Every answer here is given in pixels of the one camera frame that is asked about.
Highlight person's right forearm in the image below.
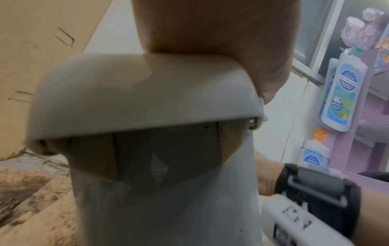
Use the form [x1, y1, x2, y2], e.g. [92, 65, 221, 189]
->
[349, 171, 389, 246]

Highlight person's right hand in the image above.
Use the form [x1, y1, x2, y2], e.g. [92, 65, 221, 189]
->
[253, 150, 287, 197]

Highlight black right wristband white markers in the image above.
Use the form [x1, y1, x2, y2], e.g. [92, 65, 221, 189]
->
[274, 163, 362, 239]

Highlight tan cardboard panel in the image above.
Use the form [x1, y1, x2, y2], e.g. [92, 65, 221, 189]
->
[0, 0, 114, 162]

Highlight white bottle blue orange label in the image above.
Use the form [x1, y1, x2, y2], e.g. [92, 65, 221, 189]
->
[298, 139, 331, 169]

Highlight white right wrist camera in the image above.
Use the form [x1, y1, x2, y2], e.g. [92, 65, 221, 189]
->
[260, 194, 357, 246]

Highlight purple display box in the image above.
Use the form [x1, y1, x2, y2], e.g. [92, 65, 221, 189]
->
[328, 7, 389, 193]

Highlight white pedal trash bin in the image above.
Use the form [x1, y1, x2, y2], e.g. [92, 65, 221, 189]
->
[26, 52, 269, 246]

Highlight person's left hand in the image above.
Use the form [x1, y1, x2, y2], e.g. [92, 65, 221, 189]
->
[131, 0, 302, 105]

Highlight stained brown cardboard floor sheet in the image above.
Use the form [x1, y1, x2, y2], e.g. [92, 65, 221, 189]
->
[0, 152, 81, 246]

